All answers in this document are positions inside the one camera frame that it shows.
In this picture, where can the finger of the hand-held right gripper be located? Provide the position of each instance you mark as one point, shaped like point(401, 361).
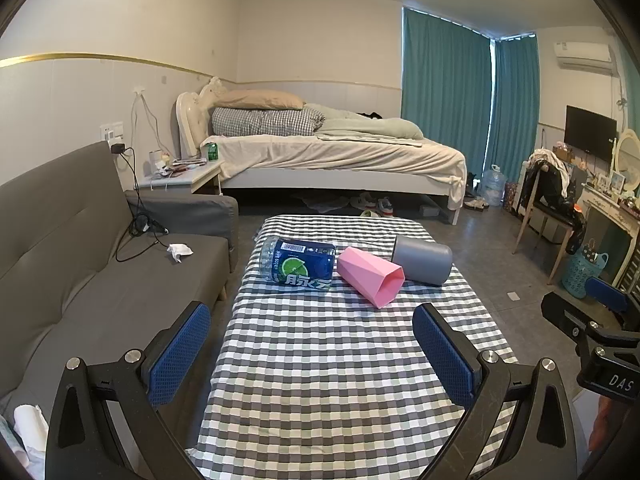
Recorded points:
point(560, 312)
point(606, 293)

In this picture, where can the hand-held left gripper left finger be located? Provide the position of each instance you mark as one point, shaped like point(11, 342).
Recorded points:
point(181, 355)

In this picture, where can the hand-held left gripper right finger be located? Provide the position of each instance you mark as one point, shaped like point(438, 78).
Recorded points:
point(444, 355)

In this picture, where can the pink cup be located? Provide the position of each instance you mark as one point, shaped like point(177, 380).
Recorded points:
point(371, 275)

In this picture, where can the grey cup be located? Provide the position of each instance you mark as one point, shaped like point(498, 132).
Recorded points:
point(422, 260)

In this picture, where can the person's right hand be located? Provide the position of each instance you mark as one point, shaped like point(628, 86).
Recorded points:
point(601, 422)

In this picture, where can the teal laundry basket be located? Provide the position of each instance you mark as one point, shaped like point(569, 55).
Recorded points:
point(582, 272)

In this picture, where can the white dressing table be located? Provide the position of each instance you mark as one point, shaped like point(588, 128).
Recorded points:
point(610, 220)

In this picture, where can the wooden leg chair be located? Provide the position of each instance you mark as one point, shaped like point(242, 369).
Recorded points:
point(542, 215)

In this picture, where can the crumpled white tissue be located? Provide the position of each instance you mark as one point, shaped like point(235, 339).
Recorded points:
point(180, 252)

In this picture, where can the black garment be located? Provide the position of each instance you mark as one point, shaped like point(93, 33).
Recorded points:
point(555, 195)

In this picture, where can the checked tablecloth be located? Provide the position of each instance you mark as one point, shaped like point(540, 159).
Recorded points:
point(325, 360)

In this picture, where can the white garment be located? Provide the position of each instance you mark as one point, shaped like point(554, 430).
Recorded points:
point(557, 167)

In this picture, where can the grey sofa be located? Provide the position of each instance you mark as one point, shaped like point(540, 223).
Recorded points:
point(75, 270)

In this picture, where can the white oval mirror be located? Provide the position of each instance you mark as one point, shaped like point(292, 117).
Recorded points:
point(629, 152)

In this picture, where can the clear water jug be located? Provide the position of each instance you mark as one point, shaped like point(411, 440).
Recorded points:
point(493, 185)

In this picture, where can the blue label water bottle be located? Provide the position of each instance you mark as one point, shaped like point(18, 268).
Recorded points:
point(300, 262)

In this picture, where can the white shoe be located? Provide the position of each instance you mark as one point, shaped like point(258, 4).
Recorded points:
point(362, 201)
point(386, 205)

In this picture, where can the black television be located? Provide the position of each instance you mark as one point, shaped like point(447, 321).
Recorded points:
point(590, 130)

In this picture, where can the white paper roll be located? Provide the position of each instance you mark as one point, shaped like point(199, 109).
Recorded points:
point(31, 430)

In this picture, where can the white nightstand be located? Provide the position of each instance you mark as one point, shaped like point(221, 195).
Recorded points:
point(192, 176)

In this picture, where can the clear plastic bag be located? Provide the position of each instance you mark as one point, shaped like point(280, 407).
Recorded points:
point(325, 202)

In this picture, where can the white kettle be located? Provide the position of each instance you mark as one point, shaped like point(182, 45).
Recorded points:
point(156, 160)

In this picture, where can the green bottle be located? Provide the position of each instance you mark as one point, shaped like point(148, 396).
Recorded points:
point(212, 152)

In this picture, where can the narrow teal curtain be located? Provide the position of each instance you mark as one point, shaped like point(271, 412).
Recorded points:
point(515, 105)

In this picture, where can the white bed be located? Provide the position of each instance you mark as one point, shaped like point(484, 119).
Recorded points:
point(350, 160)

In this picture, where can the pale green blanket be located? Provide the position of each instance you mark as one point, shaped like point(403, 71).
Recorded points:
point(370, 129)

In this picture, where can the white air conditioner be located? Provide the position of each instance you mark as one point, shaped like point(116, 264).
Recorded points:
point(584, 55)

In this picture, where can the wide teal curtain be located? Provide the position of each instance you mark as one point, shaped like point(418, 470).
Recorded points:
point(445, 100)

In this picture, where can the checked quilt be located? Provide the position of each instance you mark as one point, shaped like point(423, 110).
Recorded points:
point(265, 121)

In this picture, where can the beige pillow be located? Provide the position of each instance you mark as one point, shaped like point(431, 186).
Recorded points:
point(257, 100)

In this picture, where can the small photo frame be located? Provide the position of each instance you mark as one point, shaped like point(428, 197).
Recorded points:
point(617, 181)

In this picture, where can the white wall socket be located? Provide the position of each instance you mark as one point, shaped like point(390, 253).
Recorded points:
point(112, 131)

